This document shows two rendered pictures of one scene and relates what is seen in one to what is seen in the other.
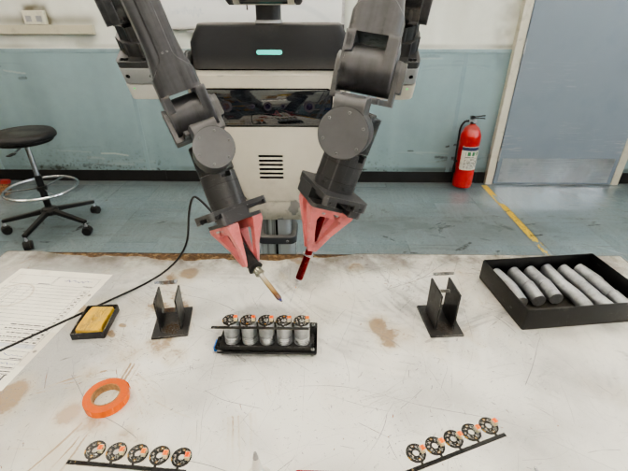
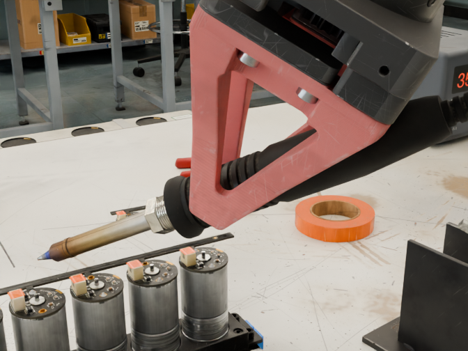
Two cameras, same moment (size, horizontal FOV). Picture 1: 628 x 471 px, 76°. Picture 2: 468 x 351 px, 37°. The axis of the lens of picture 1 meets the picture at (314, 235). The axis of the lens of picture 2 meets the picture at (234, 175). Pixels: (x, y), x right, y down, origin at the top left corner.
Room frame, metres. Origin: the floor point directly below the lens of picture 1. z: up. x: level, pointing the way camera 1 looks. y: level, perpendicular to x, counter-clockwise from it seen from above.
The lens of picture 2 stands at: (0.76, -0.01, 0.98)
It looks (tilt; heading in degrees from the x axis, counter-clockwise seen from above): 22 degrees down; 150
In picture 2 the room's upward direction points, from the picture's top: straight up
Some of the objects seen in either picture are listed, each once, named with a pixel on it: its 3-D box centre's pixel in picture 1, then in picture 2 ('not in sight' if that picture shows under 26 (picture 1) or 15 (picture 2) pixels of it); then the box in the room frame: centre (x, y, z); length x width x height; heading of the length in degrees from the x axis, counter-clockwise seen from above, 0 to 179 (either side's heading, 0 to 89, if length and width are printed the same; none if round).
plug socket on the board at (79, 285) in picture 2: not in sight; (80, 284); (0.48, 0.07, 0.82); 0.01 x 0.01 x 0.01; 89
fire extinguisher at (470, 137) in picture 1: (467, 151); not in sight; (2.99, -1.18, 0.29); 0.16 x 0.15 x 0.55; 89
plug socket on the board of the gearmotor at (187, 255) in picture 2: not in sight; (189, 256); (0.48, 0.12, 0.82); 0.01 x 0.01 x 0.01; 89
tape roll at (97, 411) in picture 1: (107, 396); (334, 217); (0.38, 0.29, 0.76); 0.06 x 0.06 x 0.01
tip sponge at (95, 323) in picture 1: (95, 321); not in sight; (0.54, 0.38, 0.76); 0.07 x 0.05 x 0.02; 5
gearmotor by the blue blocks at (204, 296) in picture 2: (232, 331); (204, 300); (0.48, 0.13, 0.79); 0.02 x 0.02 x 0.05
